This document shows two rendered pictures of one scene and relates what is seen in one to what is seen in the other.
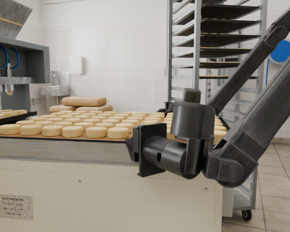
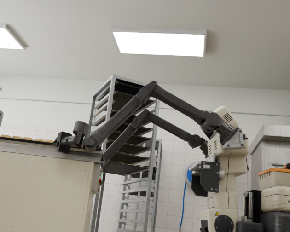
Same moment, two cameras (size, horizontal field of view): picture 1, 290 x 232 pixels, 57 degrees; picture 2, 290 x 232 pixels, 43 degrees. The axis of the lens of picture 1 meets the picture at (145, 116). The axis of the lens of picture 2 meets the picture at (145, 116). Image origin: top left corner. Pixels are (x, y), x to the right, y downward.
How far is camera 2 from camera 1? 1.43 m
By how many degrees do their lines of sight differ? 28
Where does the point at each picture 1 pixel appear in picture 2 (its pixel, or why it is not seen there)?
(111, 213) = (38, 180)
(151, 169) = (62, 149)
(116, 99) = not seen: hidden behind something
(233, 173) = (90, 142)
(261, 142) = (101, 136)
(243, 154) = (95, 138)
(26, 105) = not seen: outside the picture
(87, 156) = (31, 152)
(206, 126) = (85, 130)
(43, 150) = (9, 147)
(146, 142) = (62, 137)
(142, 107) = not seen: hidden behind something
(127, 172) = (50, 160)
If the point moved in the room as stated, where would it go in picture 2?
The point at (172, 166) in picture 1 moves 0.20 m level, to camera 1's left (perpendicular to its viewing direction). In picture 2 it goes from (71, 141) to (28, 134)
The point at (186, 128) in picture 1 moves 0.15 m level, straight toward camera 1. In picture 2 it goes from (78, 128) to (74, 119)
